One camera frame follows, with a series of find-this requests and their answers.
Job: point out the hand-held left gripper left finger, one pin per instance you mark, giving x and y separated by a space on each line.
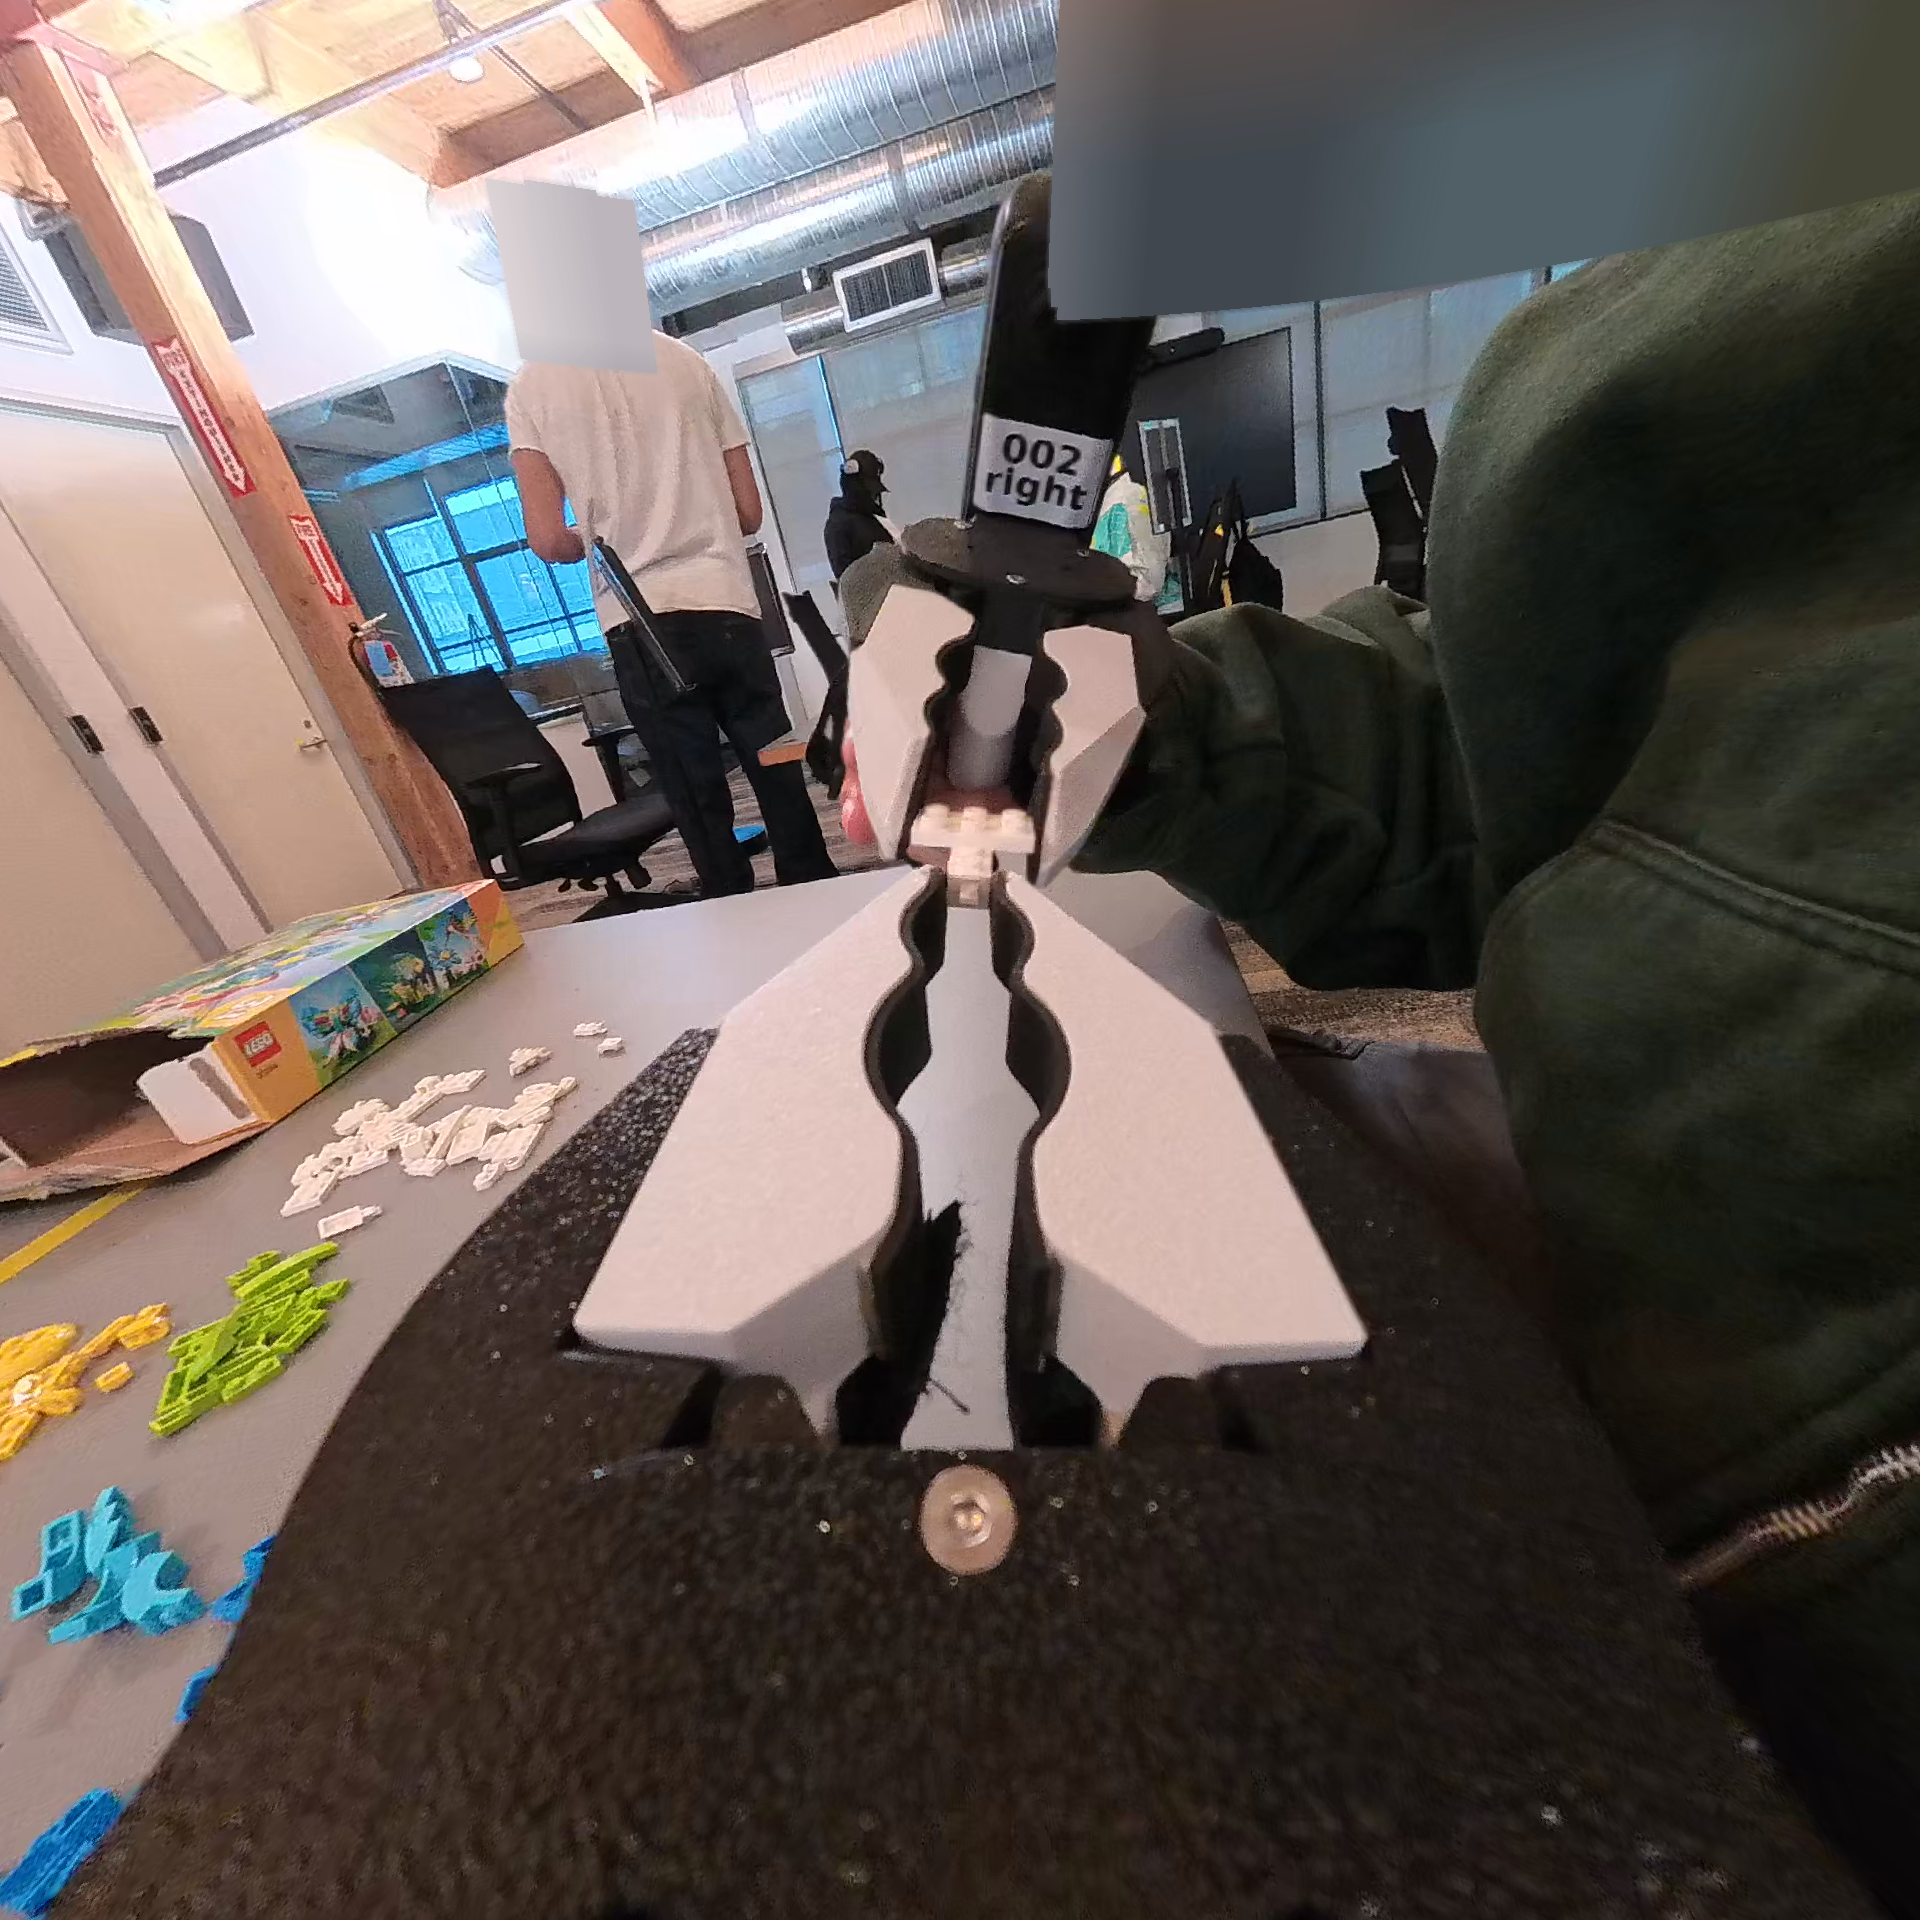
751 1185

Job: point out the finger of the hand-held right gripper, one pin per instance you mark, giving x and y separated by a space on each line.
904 689
1107 708

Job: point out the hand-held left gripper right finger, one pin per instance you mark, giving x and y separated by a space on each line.
1183 1185

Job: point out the wide white lego plate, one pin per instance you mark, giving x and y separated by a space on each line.
973 818

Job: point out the pile of white lego pieces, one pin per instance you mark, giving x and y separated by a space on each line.
440 1131

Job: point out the person's right forearm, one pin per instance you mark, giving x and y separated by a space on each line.
1311 776

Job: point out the colourful cardboard lego box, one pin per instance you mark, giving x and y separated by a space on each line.
344 988

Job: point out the pile of lime lego pieces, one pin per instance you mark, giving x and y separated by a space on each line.
250 1334

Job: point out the pile of yellow lego pieces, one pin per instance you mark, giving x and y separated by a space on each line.
59 1373

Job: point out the pile of light blue lego pieces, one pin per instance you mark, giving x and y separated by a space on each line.
110 1571

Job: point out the person's right hand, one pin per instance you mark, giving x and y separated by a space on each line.
857 798

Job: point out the black yellow backpack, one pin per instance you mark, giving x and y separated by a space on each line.
1240 571

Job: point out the black office chair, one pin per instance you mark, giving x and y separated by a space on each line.
508 776

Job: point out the fire extinguisher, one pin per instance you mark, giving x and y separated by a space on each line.
377 655

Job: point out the beige door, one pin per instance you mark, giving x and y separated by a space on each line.
59 899
227 650

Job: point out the yellow tape strip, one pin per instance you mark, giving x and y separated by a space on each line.
59 1238

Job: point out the large black wall screen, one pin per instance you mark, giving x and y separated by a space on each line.
1213 439

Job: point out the white wall vent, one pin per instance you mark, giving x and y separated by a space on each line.
884 286

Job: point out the silver air duct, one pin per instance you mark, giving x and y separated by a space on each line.
843 130
790 254

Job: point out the wooden post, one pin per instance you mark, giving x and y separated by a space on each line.
227 453

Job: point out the black wall speaker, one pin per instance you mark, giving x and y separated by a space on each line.
212 276

